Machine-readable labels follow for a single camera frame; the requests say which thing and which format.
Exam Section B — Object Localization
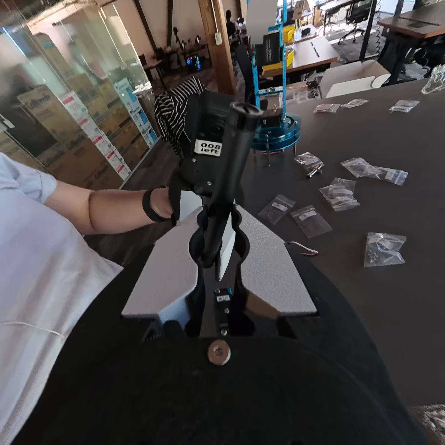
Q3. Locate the black screwdriver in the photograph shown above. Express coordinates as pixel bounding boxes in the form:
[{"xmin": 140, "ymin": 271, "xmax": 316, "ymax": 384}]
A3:
[{"xmin": 200, "ymin": 102, "xmax": 261, "ymax": 269}]

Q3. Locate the yellow box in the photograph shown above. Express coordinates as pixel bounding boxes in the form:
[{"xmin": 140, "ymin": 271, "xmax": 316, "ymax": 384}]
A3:
[{"xmin": 282, "ymin": 24, "xmax": 296, "ymax": 67}]

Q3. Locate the red white black servo cable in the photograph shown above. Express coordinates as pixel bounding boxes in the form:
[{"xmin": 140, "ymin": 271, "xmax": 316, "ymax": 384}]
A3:
[{"xmin": 286, "ymin": 241, "xmax": 319, "ymax": 257}]

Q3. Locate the person's white top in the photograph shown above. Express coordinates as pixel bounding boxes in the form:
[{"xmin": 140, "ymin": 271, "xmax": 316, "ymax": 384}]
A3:
[{"xmin": 0, "ymin": 153, "xmax": 124, "ymax": 445}]

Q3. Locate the person's left hand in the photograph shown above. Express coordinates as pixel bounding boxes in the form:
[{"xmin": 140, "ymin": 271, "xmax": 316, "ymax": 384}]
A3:
[{"xmin": 153, "ymin": 189, "xmax": 174, "ymax": 218}]

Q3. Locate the striped black white cloth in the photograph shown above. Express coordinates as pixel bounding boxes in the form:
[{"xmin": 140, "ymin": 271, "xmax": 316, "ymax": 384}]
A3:
[{"xmin": 154, "ymin": 76, "xmax": 206, "ymax": 158}]

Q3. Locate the black wristband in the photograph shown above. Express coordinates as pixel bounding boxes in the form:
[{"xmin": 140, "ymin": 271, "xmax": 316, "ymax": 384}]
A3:
[{"xmin": 142, "ymin": 187, "xmax": 169, "ymax": 223}]

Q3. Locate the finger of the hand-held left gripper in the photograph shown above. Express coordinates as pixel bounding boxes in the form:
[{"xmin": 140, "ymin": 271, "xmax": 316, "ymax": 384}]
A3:
[
  {"xmin": 179, "ymin": 190, "xmax": 203, "ymax": 224},
  {"xmin": 216, "ymin": 210, "xmax": 238, "ymax": 282}
]

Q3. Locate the stack of cardboard boxes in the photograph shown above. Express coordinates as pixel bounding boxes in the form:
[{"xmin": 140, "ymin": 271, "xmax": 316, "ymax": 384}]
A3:
[{"xmin": 0, "ymin": 31, "xmax": 160, "ymax": 190}]

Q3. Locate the clear bag of metal nuts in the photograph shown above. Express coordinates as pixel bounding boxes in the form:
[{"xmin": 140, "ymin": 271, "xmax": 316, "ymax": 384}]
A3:
[{"xmin": 413, "ymin": 403, "xmax": 445, "ymax": 442}]

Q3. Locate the long clear screw bag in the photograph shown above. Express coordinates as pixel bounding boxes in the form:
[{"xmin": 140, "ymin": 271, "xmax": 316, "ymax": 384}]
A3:
[{"xmin": 341, "ymin": 157, "xmax": 409, "ymax": 186}]

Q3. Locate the wooden table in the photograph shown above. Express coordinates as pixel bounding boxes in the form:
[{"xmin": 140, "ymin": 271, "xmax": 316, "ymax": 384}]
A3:
[
  {"xmin": 377, "ymin": 3, "xmax": 445, "ymax": 85},
  {"xmin": 261, "ymin": 36, "xmax": 340, "ymax": 76}
]

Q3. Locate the white cardboard box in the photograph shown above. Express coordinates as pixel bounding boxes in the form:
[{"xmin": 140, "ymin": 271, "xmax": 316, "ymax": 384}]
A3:
[{"xmin": 318, "ymin": 60, "xmax": 392, "ymax": 99}]

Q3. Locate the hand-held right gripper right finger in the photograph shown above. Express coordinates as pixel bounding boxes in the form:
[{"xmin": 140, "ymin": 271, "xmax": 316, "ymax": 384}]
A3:
[{"xmin": 228, "ymin": 204, "xmax": 318, "ymax": 337}]

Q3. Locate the crumpled clear plastic film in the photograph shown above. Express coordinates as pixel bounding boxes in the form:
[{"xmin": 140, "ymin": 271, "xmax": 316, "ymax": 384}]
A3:
[{"xmin": 421, "ymin": 64, "xmax": 445, "ymax": 95}]

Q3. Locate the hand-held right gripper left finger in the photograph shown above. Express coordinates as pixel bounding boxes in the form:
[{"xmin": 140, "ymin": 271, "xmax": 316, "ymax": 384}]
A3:
[{"xmin": 121, "ymin": 205, "xmax": 206, "ymax": 337}]

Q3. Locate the servo with blue bracket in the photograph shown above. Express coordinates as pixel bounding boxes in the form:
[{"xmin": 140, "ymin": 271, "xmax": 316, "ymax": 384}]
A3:
[{"xmin": 213, "ymin": 287, "xmax": 234, "ymax": 337}]

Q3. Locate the dark grey desk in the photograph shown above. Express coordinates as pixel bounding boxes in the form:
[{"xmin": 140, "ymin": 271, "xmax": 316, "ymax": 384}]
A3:
[{"xmin": 83, "ymin": 78, "xmax": 445, "ymax": 411}]

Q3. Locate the wooden pillar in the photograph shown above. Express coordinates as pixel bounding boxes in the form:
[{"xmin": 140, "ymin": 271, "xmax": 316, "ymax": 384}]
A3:
[{"xmin": 197, "ymin": 0, "xmax": 238, "ymax": 97}]

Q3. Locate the person's left forearm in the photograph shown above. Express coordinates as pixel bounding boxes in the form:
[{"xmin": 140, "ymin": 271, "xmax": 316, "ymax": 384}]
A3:
[{"xmin": 56, "ymin": 189, "xmax": 153, "ymax": 236}]

